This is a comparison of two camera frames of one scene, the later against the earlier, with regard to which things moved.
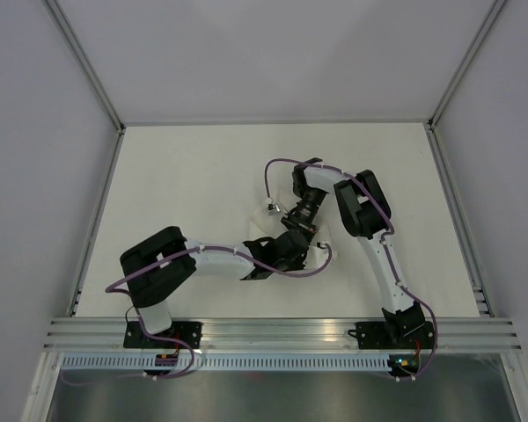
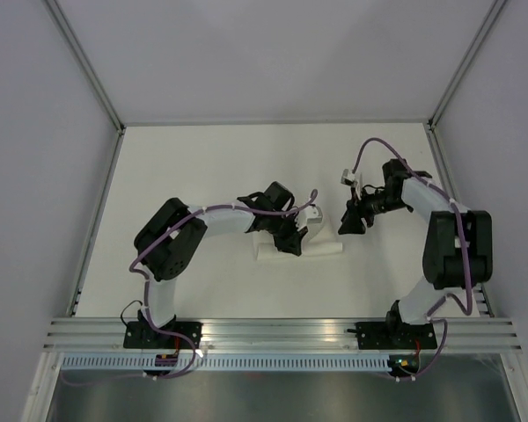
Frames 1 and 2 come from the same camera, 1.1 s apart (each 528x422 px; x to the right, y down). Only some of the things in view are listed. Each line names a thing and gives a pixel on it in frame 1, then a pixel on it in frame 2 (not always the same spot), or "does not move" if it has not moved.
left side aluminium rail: [99, 219] does not move
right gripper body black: [305, 211] → [370, 204]
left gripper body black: [297, 264] → [285, 231]
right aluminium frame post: [491, 17] does not move
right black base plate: [393, 335] does not move
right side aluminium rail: [475, 278] does not move
